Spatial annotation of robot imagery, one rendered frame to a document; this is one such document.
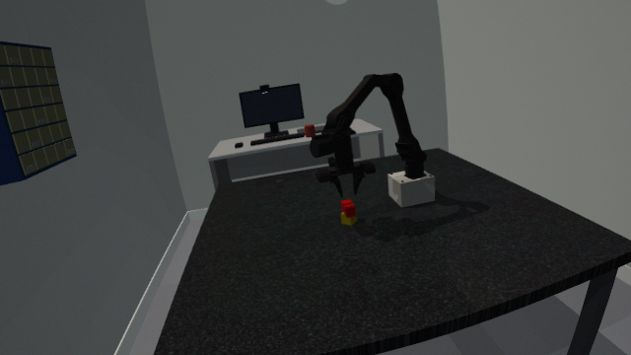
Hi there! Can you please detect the yellow cube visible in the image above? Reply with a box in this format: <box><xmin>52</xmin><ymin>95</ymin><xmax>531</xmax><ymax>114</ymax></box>
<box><xmin>341</xmin><ymin>212</ymin><xmax>358</xmax><ymax>225</ymax></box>

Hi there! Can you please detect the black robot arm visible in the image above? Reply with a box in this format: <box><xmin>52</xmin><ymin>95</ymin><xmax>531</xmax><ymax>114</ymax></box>
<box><xmin>310</xmin><ymin>73</ymin><xmax>427</xmax><ymax>179</ymax></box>

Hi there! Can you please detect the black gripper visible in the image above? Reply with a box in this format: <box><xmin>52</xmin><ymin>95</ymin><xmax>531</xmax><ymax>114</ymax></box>
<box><xmin>316</xmin><ymin>150</ymin><xmax>376</xmax><ymax>198</ymax></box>

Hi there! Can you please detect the red cube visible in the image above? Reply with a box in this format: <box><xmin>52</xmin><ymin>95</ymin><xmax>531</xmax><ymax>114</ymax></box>
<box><xmin>344</xmin><ymin>203</ymin><xmax>357</xmax><ymax>218</ymax></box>
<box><xmin>341</xmin><ymin>199</ymin><xmax>353</xmax><ymax>212</ymax></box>

